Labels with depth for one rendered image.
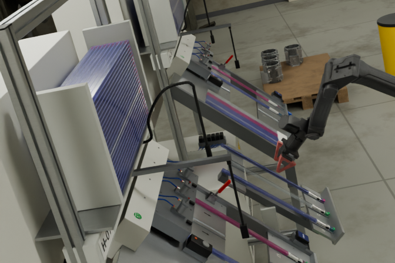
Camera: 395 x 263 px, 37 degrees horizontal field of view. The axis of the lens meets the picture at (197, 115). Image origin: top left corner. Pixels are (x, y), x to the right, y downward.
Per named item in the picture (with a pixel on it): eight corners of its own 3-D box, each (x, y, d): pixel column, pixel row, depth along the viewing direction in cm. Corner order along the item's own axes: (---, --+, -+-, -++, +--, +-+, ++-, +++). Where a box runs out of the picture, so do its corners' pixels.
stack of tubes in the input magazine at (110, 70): (150, 114, 196) (129, 39, 186) (121, 195, 149) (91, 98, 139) (114, 121, 198) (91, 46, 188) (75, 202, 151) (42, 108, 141)
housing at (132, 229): (149, 178, 208) (169, 149, 202) (124, 266, 163) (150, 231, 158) (129, 167, 206) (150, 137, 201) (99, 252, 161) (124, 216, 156)
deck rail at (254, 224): (303, 263, 220) (313, 252, 218) (304, 266, 218) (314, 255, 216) (141, 168, 208) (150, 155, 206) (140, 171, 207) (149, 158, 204)
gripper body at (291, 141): (282, 152, 221) (293, 137, 219) (280, 140, 231) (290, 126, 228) (296, 160, 223) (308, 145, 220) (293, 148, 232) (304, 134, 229)
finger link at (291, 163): (270, 171, 223) (284, 152, 219) (268, 162, 229) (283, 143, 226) (285, 179, 224) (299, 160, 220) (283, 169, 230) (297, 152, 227)
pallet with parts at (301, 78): (255, 78, 614) (250, 51, 603) (328, 63, 609) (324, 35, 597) (268, 118, 515) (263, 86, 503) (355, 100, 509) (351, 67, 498)
